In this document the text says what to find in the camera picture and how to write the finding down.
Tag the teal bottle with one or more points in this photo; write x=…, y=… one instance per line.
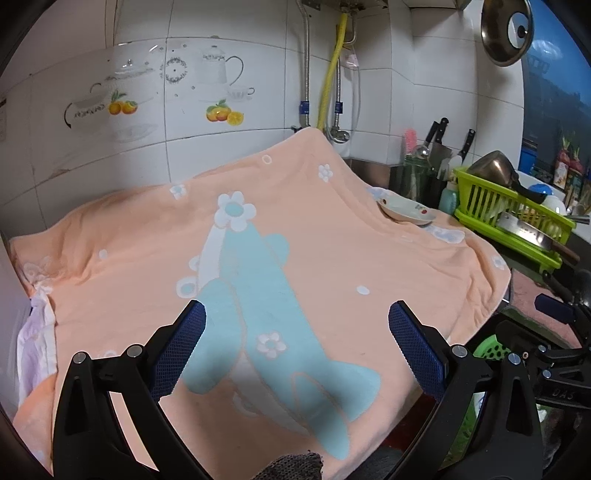
x=448, y=198

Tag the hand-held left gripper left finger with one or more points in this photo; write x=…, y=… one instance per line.
x=182, y=350

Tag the clear plastic tube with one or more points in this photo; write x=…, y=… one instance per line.
x=358, y=92

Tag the peach printed blanket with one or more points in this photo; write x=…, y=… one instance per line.
x=138, y=258

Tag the metal pot lid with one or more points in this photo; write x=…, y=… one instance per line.
x=496, y=32

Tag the white flower print dish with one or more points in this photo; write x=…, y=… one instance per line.
x=401, y=207

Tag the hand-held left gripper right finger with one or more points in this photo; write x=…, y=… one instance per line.
x=415, y=350

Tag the blue bowl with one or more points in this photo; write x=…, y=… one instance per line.
x=541, y=189

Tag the dark utensil holder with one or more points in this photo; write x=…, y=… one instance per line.
x=418, y=180

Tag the tableware wall sticker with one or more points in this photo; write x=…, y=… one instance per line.
x=217, y=69

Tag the red printed seasoning packet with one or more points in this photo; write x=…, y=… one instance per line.
x=570, y=170

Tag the white cloth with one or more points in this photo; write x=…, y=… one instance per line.
x=37, y=346

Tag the blue container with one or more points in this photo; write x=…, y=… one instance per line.
x=527, y=161

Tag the green dish rack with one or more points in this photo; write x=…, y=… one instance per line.
x=475, y=194

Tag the green plastic basket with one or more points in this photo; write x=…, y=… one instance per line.
x=489, y=348

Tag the grey knit cloth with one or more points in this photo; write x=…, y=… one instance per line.
x=293, y=466

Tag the white bowl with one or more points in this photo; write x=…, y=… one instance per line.
x=553, y=204

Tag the white door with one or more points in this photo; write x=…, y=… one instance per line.
x=11, y=323

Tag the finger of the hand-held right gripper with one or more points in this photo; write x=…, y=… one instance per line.
x=554, y=308
x=521, y=334

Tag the metal valve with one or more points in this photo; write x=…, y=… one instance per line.
x=339, y=135

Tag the pink brush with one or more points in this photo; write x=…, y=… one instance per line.
x=411, y=141

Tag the metal wok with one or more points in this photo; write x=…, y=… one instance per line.
x=489, y=168

